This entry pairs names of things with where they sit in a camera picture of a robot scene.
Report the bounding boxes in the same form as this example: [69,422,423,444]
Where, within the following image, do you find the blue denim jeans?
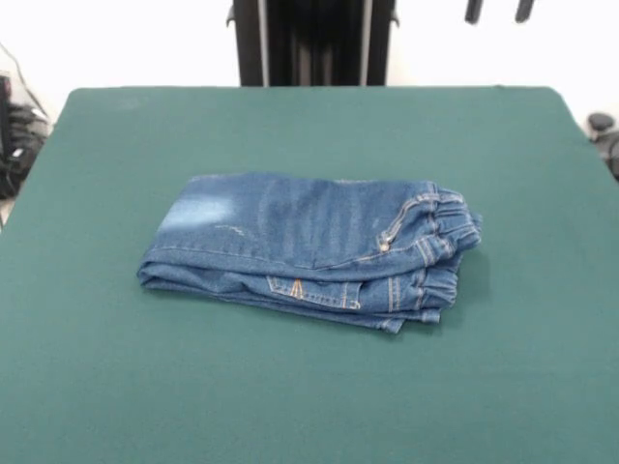
[135,171,485,335]

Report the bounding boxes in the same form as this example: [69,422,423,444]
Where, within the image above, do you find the black wheeled stand base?
[0,72,53,200]
[586,112,619,183]

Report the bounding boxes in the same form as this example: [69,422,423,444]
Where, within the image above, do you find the dark green table cloth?
[0,85,619,464]

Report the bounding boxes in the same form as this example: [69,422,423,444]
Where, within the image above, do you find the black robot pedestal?
[224,0,391,88]

